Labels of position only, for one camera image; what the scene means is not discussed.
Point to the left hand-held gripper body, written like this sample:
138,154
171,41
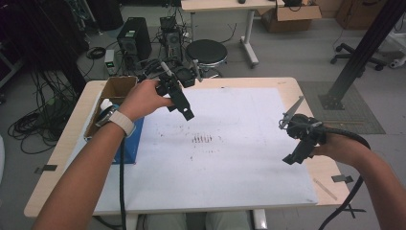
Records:
185,75

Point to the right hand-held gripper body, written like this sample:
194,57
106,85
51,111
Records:
303,127

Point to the blue cardboard box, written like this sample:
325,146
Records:
118,89

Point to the person's right hand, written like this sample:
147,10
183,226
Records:
325,148

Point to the person's left hand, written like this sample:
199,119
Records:
143,99

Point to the black round stool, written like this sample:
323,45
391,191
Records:
206,51

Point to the small open computer case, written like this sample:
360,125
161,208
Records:
172,38

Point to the clear tape strip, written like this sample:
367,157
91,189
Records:
325,189

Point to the black tape strip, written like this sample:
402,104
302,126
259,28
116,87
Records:
343,179
48,168

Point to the grey floor mat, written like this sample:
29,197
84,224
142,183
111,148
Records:
351,108

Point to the black computer tower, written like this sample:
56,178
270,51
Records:
134,35

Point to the grey power supply unit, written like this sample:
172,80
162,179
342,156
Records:
109,62

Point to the white table leg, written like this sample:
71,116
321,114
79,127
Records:
259,220

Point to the light wooden desk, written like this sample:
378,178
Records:
223,4

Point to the black tape cross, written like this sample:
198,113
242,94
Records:
354,211

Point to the white table mat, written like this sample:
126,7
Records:
223,179

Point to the black office chair base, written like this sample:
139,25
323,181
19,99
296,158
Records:
357,57

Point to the open cardboard box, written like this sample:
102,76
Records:
288,19

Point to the closed cardboard box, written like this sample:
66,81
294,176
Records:
360,14

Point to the black metal post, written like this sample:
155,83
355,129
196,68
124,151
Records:
367,44

